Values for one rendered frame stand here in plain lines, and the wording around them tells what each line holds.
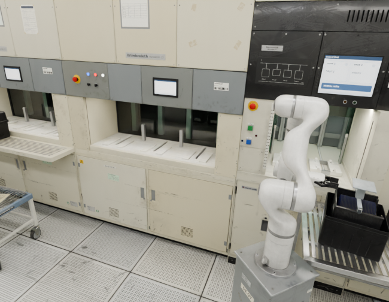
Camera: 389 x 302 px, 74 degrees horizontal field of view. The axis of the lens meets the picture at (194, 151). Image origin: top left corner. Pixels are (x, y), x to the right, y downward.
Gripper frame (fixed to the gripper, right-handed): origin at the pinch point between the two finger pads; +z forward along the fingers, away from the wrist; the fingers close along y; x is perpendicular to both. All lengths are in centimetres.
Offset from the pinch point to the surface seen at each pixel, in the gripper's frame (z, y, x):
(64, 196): -231, -2, -83
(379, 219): 20.7, 11.5, -7.7
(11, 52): -265, 5, 53
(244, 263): -31, 46, -31
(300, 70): -31, -28, 54
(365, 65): 2, -33, 59
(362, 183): 11.9, -1.5, 2.8
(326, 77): -16, -31, 51
